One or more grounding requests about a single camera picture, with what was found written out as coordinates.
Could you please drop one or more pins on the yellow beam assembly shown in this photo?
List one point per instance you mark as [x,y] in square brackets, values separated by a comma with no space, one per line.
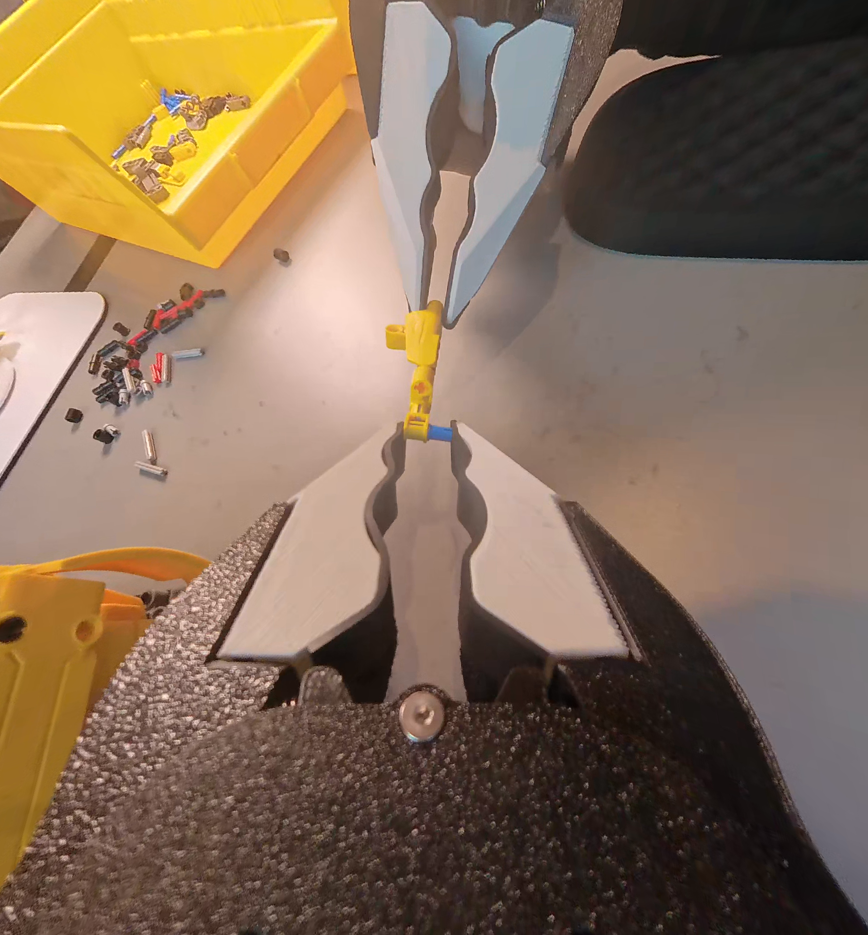
[422,344]

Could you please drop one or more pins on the yellow tracked toy robot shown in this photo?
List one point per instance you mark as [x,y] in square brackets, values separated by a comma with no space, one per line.
[40,731]

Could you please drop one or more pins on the pile of small building parts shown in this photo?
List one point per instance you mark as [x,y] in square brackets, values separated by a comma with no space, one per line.
[127,365]

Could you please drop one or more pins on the yellow parts bin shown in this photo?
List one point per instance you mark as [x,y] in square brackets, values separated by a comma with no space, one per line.
[54,88]

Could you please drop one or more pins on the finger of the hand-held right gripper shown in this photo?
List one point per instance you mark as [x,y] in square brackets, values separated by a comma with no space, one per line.
[402,132]
[522,132]

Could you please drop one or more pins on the mixed plastic connector pieces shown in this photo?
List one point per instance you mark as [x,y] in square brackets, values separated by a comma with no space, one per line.
[149,176]

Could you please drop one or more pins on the white stand base with leaflet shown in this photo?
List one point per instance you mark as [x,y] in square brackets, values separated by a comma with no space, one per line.
[47,380]

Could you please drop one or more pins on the small black piece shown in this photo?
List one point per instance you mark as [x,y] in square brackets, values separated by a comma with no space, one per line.
[282,257]

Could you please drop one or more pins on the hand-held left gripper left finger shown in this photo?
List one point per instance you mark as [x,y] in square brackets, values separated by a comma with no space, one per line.
[303,585]

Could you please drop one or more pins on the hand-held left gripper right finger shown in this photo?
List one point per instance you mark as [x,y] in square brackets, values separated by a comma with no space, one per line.
[551,585]

